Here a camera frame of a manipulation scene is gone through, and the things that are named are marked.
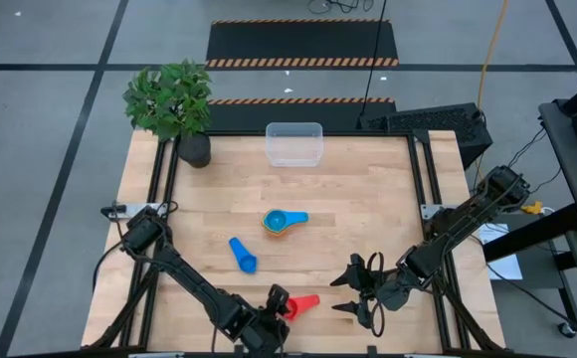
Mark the hazard-striped black floor mat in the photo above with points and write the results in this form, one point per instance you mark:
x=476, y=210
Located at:
x=298, y=42
x=293, y=117

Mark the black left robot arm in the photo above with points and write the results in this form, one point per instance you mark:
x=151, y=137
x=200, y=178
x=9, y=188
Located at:
x=194, y=283

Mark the small blue measuring cup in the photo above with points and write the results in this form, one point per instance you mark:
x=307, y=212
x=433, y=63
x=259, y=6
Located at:
x=246, y=261

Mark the light blue measuring cup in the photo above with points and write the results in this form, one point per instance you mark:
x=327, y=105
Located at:
x=296, y=217

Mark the dark side desk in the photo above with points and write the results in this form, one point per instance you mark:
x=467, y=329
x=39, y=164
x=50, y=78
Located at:
x=572, y=174

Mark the clear plastic basket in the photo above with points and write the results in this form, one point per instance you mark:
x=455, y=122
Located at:
x=293, y=149

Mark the potted green plant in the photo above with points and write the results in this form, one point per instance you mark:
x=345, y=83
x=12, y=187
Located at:
x=169, y=99

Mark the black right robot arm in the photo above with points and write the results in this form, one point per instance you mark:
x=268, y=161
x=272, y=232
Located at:
x=467, y=219

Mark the yellow power plug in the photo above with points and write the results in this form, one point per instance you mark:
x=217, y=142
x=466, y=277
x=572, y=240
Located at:
x=533, y=208

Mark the white paper sheet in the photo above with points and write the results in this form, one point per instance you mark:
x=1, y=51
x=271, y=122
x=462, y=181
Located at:
x=505, y=263

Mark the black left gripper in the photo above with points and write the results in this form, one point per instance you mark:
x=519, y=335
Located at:
x=261, y=332

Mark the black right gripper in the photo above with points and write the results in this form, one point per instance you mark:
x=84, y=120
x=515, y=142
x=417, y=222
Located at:
x=388, y=291

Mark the red measuring cup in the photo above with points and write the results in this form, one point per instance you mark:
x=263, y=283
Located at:
x=304, y=304

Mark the black caster wheel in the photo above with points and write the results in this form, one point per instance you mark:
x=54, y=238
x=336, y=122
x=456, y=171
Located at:
x=566, y=330

